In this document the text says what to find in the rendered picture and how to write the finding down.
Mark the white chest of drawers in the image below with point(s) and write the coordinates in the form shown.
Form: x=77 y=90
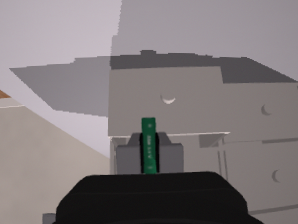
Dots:
x=220 y=148

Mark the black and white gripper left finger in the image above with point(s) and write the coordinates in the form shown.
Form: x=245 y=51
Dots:
x=128 y=156

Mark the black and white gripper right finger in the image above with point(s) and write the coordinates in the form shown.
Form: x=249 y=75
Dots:
x=169 y=156

